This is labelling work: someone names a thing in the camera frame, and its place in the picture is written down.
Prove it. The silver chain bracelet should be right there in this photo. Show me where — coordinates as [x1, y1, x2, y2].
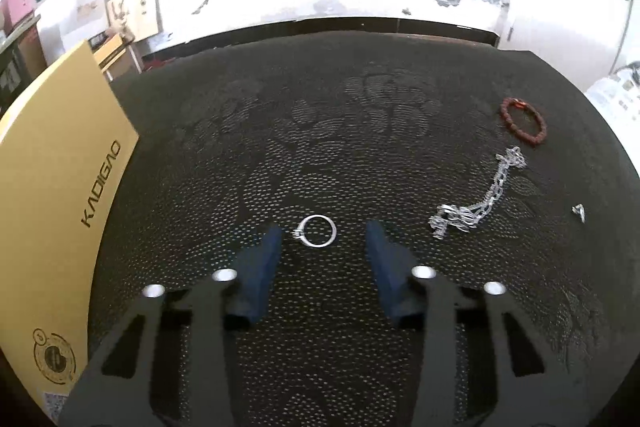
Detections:
[428, 145, 528, 242]

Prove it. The silver ring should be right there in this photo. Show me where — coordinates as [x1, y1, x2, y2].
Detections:
[292, 213, 339, 249]

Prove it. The red bead bracelet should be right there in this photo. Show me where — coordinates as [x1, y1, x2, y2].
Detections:
[500, 95, 548, 146]

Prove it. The small silver earring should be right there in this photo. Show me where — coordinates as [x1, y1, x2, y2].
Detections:
[572, 204, 586, 223]

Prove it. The black patterned table cloth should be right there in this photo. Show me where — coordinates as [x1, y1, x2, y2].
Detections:
[89, 32, 639, 426]

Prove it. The yellow white cardboard box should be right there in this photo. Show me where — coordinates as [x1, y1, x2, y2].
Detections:
[1, 43, 139, 419]

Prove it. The white bedding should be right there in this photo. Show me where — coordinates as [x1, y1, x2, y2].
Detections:
[585, 61, 640, 171]

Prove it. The yellow black cardboard box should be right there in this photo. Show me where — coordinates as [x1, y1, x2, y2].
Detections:
[88, 31, 143, 81]

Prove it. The brown paper gift bag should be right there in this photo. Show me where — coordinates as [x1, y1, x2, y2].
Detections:
[106, 0, 160, 42]

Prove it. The pink box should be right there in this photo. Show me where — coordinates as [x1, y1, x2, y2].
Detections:
[1, 0, 37, 35]

